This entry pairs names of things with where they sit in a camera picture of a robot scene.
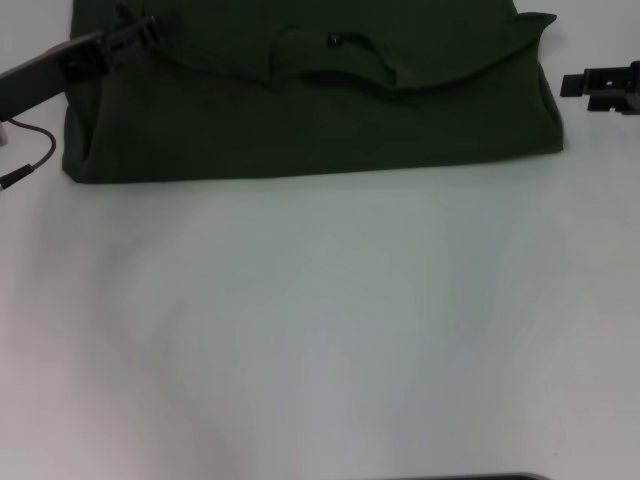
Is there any thin dark wrist cable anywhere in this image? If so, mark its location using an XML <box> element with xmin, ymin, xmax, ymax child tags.
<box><xmin>0</xmin><ymin>117</ymin><xmax>58</xmax><ymax>190</ymax></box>

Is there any dark green FREE T-shirt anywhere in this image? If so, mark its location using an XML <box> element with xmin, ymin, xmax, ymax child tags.
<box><xmin>61</xmin><ymin>0</ymin><xmax>567</xmax><ymax>185</ymax></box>

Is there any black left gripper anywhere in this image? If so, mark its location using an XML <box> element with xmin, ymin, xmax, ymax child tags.
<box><xmin>0</xmin><ymin>3</ymin><xmax>162</xmax><ymax>117</ymax></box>

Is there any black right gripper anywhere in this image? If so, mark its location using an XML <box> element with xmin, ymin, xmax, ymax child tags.
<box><xmin>560</xmin><ymin>59</ymin><xmax>640</xmax><ymax>116</ymax></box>

